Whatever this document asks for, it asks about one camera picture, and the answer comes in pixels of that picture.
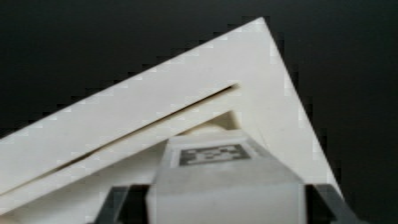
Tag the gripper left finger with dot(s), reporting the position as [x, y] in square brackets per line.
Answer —
[125, 209]

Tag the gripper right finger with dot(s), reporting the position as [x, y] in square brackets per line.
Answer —
[327, 209]

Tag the white square table top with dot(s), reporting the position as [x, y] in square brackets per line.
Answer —
[91, 147]

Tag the white leg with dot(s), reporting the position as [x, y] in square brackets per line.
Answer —
[222, 183]

